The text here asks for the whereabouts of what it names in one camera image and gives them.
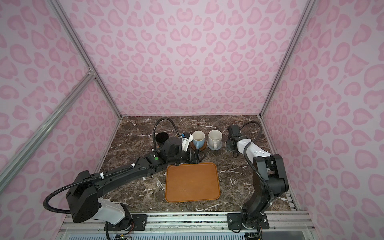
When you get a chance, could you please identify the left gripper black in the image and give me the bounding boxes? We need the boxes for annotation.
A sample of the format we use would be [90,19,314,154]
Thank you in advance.
[168,148,208,166]

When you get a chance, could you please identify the brown coaster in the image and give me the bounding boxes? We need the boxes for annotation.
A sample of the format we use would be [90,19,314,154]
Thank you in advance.
[190,143,207,151]

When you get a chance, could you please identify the white mug purple handle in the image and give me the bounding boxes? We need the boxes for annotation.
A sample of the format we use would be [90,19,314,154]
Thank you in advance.
[208,130,223,151]

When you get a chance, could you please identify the white mug blue handle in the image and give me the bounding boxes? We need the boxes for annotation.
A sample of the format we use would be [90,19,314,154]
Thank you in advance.
[193,131,206,149]

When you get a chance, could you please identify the black mug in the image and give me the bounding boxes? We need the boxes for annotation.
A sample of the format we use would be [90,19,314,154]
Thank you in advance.
[155,132,169,147]

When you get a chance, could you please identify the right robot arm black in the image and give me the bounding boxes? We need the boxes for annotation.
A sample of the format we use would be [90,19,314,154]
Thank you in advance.
[226,125,289,228]

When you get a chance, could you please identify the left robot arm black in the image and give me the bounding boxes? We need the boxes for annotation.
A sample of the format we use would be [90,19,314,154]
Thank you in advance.
[43,137,206,231]

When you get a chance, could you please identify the orange serving tray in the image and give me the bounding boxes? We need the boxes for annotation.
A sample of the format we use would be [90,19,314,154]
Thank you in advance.
[165,163,221,203]

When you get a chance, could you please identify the left diagonal aluminium strut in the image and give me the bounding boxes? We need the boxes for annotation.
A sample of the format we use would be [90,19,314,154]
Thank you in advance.
[1,71,94,193]

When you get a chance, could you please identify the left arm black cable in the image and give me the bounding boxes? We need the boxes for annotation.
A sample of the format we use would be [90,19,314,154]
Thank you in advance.
[152,117,181,151]

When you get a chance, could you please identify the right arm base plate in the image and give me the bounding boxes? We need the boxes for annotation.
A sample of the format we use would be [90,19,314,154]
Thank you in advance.
[226,213,270,231]

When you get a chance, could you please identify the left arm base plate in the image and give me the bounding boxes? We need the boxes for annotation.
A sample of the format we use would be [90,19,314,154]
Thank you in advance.
[104,214,148,232]

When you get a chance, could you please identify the aluminium front rail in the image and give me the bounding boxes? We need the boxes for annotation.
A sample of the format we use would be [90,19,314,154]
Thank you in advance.
[56,211,319,240]

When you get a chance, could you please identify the right corner aluminium post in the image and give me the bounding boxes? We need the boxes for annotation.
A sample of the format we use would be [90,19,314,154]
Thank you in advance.
[259,0,319,119]

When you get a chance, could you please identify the corner aluminium post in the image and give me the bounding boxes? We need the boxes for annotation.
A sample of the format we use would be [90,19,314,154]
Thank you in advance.
[47,0,123,120]
[259,0,319,119]

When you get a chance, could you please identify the left corner aluminium post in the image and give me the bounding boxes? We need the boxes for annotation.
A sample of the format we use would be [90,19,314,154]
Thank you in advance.
[47,0,123,120]

